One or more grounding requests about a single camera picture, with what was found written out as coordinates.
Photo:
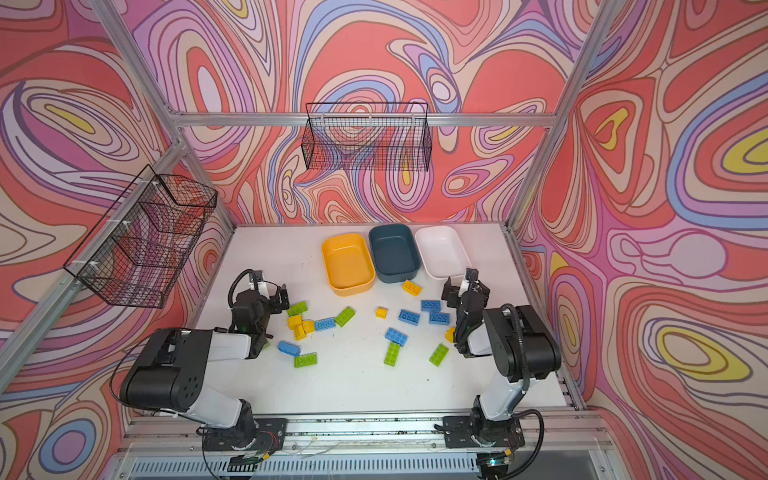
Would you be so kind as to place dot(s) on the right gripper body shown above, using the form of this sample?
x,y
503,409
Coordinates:
x,y
463,294

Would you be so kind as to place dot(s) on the black wire basket back wall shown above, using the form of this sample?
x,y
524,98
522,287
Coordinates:
x,y
367,136

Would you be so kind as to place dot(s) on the yellow lego cluster block two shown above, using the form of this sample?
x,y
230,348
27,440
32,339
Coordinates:
x,y
302,330

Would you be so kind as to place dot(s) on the black wire basket wall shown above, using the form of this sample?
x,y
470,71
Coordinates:
x,y
367,136
147,244

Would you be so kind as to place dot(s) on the black wire basket left wall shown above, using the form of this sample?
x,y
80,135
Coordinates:
x,y
147,244

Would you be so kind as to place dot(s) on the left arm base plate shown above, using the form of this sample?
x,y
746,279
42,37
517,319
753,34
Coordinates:
x,y
264,435

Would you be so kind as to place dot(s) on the green lego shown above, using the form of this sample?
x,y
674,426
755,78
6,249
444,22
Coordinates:
x,y
438,355
306,360
392,354
344,316
297,309

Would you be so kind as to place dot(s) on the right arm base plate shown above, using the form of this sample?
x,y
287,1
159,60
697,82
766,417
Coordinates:
x,y
465,432

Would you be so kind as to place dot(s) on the aluminium front rail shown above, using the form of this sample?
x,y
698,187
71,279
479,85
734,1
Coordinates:
x,y
377,432

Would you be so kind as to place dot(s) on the yellow sloped lego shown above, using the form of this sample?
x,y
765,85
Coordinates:
x,y
411,288

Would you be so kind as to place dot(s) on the blue lego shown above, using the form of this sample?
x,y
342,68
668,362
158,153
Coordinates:
x,y
324,324
431,305
439,318
288,348
409,317
396,337

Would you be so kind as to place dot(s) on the yellow plastic bin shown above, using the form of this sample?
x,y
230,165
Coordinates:
x,y
348,264

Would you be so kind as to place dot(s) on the yellow lego cluster block one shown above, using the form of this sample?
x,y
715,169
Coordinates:
x,y
294,321

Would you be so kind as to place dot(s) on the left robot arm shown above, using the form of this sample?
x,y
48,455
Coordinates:
x,y
169,374

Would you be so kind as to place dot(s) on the white plastic bin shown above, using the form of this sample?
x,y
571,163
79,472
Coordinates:
x,y
442,252

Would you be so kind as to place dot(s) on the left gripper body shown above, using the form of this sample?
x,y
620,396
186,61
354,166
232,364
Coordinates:
x,y
274,298

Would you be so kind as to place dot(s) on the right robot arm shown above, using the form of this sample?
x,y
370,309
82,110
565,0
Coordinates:
x,y
523,350

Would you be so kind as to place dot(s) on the dark teal plastic bin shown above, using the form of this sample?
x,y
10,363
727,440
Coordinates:
x,y
394,253

